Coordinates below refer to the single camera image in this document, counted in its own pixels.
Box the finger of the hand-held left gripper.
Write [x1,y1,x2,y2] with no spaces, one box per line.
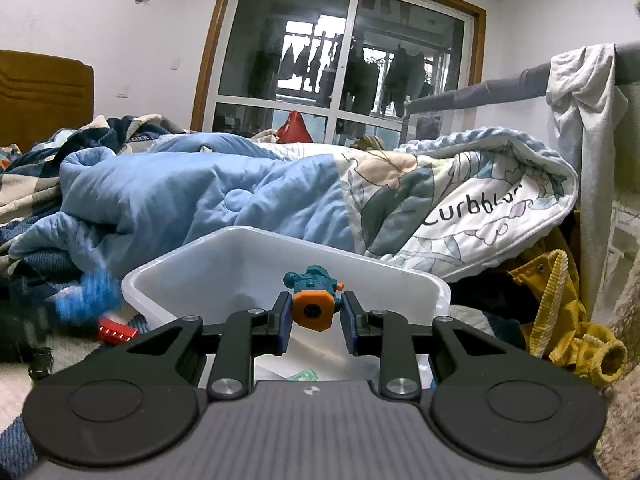
[0,305,61,361]

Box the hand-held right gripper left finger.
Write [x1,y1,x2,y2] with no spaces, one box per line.
[95,292,294,401]

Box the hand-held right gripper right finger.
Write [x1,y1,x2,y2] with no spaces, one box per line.
[342,291,537,400]

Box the teal and orange toy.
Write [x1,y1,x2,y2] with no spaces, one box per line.
[282,265,347,332]

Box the white plastic container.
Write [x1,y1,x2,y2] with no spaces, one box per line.
[121,226,451,391]

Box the black toy car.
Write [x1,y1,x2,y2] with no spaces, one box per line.
[29,346,54,379]

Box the red toy brick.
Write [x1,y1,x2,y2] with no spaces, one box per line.
[96,316,139,346]

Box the plaid blue grey blanket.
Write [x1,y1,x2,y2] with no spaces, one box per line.
[0,115,201,480]

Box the printed white quilt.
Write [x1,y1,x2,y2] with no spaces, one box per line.
[250,130,580,283]

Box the blue quilt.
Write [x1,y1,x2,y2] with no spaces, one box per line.
[10,132,371,281]

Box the orange teal printed cloth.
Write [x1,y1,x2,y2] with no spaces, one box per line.
[0,142,23,171]

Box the red bag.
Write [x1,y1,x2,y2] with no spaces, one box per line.
[275,110,314,144]

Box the yellow garment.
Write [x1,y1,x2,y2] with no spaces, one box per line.
[507,227,628,388]

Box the wooden headboard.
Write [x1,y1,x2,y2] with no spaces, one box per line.
[0,50,95,153]

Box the hanging dark garment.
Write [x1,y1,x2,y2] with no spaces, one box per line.
[384,47,427,118]
[344,50,382,117]

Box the wood framed window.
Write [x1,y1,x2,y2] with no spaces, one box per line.
[191,0,487,148]

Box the beige fluffy blanket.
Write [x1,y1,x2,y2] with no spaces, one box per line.
[595,280,640,480]

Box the white garment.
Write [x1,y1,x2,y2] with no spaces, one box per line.
[546,43,630,311]

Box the grey bed rail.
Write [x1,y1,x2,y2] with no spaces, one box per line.
[400,40,640,136]

